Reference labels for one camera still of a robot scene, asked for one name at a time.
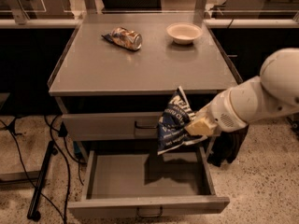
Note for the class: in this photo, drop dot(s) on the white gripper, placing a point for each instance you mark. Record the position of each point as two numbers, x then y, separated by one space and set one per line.
224 111

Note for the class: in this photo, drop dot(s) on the blue chip bag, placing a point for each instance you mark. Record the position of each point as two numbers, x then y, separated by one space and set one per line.
171 124

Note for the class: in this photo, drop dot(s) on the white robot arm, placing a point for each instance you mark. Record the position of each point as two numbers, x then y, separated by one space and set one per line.
273 93

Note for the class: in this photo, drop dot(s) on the closed upper drawer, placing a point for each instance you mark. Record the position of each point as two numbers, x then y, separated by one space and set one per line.
112 126

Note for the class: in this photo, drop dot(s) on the grey metal drawer cabinet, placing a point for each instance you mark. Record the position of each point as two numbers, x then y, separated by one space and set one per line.
95 76

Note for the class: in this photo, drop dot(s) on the open middle drawer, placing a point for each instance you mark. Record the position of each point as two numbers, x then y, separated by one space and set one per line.
148 185

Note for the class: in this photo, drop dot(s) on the crushed silver chip bag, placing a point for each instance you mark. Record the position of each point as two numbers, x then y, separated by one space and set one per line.
124 38

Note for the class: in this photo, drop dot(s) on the white bowl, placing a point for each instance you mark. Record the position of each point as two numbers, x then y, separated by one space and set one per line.
184 33

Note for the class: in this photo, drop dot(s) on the black floor stand bar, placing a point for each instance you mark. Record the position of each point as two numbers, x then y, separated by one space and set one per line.
33 213

